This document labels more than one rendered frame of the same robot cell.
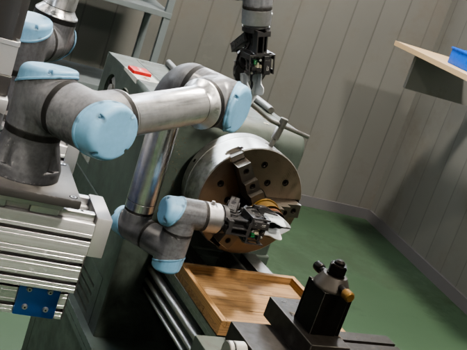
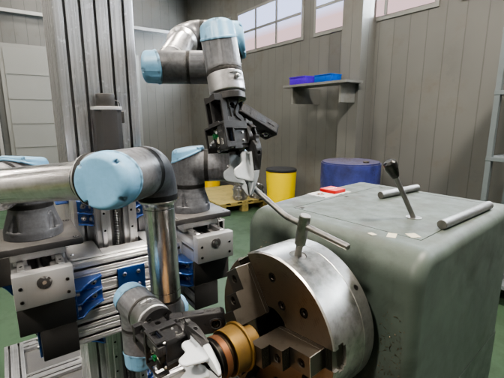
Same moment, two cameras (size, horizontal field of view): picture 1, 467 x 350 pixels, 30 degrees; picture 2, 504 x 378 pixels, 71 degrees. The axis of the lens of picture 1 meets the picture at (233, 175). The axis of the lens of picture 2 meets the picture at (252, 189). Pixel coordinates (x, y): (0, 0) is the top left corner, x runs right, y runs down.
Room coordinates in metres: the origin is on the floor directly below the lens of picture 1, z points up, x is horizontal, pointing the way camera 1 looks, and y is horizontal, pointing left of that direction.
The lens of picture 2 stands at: (2.10, -0.69, 1.50)
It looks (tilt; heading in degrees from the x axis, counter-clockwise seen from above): 12 degrees down; 78
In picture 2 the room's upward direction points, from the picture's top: straight up
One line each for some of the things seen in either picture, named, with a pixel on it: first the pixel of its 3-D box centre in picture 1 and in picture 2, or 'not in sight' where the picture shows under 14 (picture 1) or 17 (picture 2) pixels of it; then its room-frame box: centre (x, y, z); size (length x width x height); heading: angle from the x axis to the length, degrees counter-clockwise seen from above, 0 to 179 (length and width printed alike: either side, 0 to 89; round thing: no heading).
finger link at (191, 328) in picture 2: (261, 214); (192, 337); (2.12, -0.10, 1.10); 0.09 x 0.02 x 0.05; 118
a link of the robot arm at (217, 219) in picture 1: (212, 216); (151, 317); (2.04, 0.02, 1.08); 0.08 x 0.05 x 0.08; 28
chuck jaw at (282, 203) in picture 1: (283, 208); (295, 352); (2.30, -0.16, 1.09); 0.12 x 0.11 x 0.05; 119
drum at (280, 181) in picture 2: not in sight; (280, 192); (3.63, 4.32, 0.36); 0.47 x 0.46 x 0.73; 113
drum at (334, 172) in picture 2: not in sight; (348, 202); (4.06, 3.00, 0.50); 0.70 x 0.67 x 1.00; 23
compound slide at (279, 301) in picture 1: (305, 330); not in sight; (1.77, -0.26, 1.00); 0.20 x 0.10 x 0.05; 29
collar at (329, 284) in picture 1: (333, 280); not in sight; (1.74, -0.27, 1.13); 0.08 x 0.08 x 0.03
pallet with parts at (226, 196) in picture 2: not in sight; (226, 191); (2.93, 5.31, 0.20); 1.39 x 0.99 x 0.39; 113
